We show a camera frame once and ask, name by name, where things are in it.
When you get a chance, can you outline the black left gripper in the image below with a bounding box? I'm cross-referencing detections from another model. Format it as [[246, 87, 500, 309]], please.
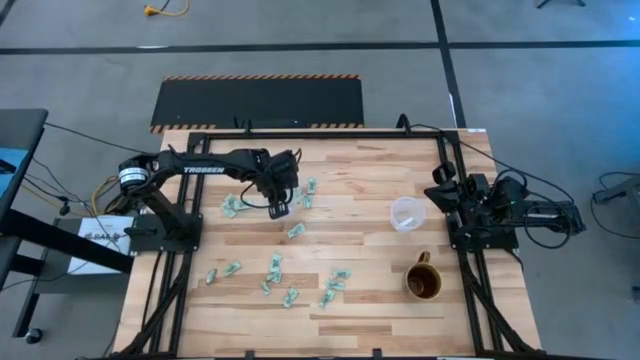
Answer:
[[257, 148, 301, 220]]

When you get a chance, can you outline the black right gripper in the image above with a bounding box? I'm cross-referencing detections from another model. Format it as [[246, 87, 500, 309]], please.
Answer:
[[424, 160, 476, 216]]

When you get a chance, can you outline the black hazard-striped floor mat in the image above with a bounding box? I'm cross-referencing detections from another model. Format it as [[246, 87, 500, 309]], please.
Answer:
[[149, 74, 365, 134]]

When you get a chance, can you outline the white printed paper sheet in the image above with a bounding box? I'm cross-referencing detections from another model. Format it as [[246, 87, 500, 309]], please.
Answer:
[[67, 215, 135, 276]]

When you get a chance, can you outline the grey floor stand leg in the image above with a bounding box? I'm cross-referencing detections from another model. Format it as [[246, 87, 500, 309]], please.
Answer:
[[592, 174, 640, 206]]

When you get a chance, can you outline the blue lit screen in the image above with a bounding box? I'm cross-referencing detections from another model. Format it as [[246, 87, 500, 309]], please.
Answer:
[[0, 148, 30, 199]]

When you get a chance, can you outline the black desk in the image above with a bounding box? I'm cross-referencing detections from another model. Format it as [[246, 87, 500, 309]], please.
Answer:
[[0, 108, 135, 346]]

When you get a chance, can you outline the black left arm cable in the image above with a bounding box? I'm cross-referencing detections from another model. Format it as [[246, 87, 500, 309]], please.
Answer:
[[238, 147, 304, 211]]

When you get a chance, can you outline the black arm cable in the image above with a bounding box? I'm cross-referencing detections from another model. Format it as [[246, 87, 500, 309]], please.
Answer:
[[522, 199, 574, 250], [238, 147, 304, 211]]

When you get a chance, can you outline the long black power cable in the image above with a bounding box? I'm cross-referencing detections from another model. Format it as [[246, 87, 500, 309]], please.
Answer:
[[409, 122, 576, 204]]

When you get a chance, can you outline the black table-edge camera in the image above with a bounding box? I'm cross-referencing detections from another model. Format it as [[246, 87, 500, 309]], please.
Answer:
[[249, 118, 302, 130]]

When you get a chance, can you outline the ceramic mug with handle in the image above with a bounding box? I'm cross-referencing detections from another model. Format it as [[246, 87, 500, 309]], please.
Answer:
[[403, 250, 443, 302]]

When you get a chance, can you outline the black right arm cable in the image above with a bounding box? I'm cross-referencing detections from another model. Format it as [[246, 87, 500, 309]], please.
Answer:
[[522, 199, 574, 250]]

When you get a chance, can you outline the yellow cable bundle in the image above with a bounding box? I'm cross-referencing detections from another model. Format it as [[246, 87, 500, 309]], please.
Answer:
[[91, 174, 121, 215]]

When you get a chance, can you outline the thin black floor cable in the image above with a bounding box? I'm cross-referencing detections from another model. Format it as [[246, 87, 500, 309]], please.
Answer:
[[43, 122, 161, 156]]

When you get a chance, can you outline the yellow extension cord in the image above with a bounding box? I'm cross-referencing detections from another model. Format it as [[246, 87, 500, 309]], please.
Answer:
[[143, 0, 191, 18]]

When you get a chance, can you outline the grey desk base plate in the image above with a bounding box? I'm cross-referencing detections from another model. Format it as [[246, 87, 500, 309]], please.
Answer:
[[33, 217, 132, 296]]

